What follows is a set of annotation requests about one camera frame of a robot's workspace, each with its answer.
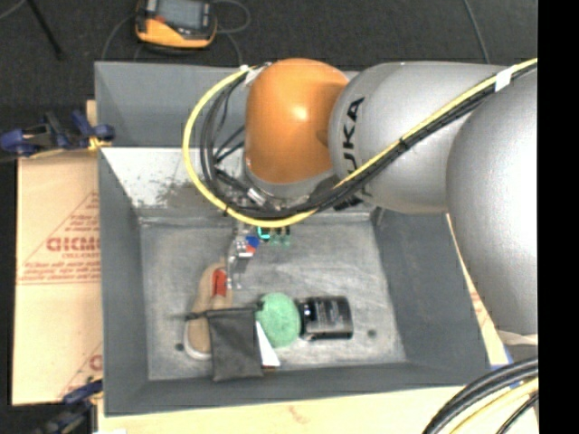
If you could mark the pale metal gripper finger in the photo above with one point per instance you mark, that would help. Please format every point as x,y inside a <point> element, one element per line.
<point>231,271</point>
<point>239,275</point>

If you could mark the beige shoe with red mark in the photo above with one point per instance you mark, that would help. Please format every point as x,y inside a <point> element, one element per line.
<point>205,296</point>

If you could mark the green ball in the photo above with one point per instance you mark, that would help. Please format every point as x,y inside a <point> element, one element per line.
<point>278,319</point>

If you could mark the white card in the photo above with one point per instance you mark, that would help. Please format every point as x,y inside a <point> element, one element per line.
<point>268,353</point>

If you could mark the grey metal bin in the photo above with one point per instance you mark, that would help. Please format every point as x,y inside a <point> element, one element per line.
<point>335,269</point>

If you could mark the black jar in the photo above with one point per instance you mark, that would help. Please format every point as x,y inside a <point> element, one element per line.
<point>328,318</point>

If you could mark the brown cardboard board red print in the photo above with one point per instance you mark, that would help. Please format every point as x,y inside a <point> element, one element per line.
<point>54,296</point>

